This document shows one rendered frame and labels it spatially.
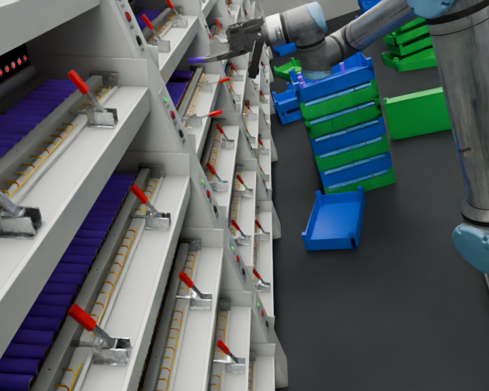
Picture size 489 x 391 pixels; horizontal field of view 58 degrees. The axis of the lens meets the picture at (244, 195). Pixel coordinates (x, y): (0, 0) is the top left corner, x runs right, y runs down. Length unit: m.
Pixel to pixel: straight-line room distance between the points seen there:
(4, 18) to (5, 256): 0.25
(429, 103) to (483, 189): 1.23
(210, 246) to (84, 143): 0.46
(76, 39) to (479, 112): 0.77
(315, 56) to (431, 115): 1.04
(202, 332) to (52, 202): 0.42
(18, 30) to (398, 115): 1.93
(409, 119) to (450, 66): 1.35
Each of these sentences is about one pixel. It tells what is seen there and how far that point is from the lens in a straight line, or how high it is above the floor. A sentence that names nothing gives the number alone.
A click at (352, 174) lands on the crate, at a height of 0.10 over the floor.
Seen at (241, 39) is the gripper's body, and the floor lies 0.84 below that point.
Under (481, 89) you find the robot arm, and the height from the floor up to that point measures 0.70.
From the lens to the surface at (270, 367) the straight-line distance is 1.26.
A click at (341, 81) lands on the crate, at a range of 1.78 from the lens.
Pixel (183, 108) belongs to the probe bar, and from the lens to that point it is 1.20.
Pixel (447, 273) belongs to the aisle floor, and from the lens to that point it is 1.58.
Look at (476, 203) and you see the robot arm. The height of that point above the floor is 0.43.
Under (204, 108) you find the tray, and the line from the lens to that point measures 1.26.
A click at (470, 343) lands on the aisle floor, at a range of 1.40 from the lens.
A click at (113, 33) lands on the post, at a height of 1.03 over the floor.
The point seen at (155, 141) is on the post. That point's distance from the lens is 0.90.
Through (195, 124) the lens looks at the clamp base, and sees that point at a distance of 1.14.
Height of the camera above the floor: 1.11
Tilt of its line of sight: 29 degrees down
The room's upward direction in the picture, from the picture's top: 22 degrees counter-clockwise
